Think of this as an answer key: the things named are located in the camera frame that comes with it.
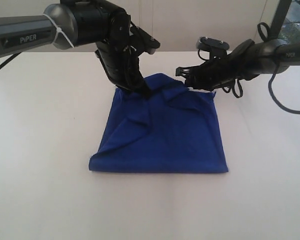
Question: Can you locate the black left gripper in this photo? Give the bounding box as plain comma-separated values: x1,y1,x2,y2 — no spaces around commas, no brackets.
95,8,152,99

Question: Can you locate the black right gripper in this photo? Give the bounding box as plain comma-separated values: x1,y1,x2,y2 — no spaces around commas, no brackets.
175,39,255,91

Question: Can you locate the blue towel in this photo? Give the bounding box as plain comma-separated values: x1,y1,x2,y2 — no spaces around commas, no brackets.
88,73,229,174

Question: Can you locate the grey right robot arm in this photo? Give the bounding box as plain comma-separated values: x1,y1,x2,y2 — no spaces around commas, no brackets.
175,39,300,91

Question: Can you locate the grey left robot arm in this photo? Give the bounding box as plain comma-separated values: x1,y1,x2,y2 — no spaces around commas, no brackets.
0,0,160,98

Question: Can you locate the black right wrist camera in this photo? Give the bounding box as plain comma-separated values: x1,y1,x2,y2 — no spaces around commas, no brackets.
196,36,230,58

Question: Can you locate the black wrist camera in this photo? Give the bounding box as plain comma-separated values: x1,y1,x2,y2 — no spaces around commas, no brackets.
129,25,161,56
196,36,230,58

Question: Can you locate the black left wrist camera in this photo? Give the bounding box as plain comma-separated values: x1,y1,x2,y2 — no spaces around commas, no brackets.
129,25,161,56

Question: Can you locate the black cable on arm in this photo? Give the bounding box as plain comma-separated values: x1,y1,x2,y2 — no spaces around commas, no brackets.
0,51,25,76
197,21,300,115

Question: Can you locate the dark window frame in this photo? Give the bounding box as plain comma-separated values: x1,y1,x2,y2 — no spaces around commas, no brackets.
269,0,292,39

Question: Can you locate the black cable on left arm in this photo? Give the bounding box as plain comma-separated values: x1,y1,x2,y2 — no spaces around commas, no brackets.
0,51,25,76

